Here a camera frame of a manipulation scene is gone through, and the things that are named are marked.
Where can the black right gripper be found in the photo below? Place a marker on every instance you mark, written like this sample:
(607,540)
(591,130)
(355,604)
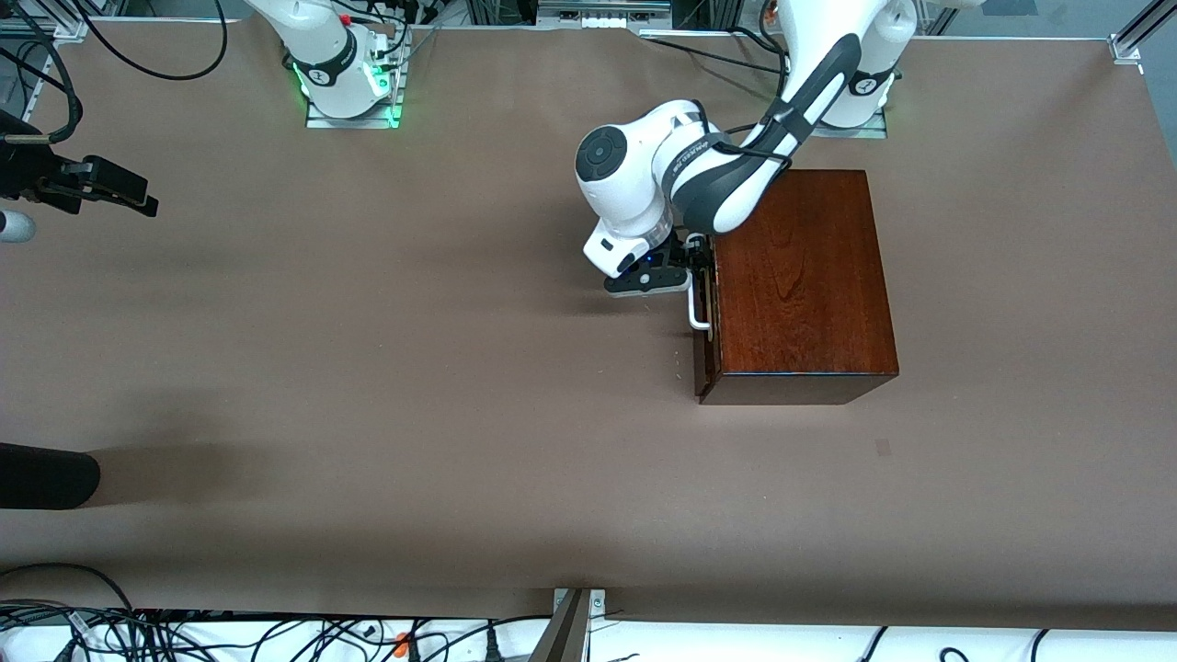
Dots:
(26,175)

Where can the black plug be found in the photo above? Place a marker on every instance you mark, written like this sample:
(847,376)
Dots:
(492,648)

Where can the white power strip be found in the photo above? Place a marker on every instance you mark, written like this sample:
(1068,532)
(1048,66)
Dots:
(598,20)

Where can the aluminium profile bar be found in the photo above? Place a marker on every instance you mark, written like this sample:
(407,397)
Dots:
(565,634)

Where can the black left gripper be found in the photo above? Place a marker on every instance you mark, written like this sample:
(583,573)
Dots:
(681,246)

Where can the aluminium frame corner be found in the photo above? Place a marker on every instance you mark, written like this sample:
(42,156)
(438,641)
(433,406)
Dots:
(69,28)
(1126,46)

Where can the orange connector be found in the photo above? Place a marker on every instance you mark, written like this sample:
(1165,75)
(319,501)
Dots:
(402,642)

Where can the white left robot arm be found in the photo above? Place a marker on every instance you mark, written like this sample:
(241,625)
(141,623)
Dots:
(634,184)

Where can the dark brown wooden cabinet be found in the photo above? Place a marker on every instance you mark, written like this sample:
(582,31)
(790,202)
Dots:
(800,276)

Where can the black foam cylinder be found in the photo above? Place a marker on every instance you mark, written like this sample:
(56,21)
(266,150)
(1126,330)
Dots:
(46,476)

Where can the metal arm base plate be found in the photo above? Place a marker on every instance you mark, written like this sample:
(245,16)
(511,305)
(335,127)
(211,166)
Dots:
(855,131)
(354,121)

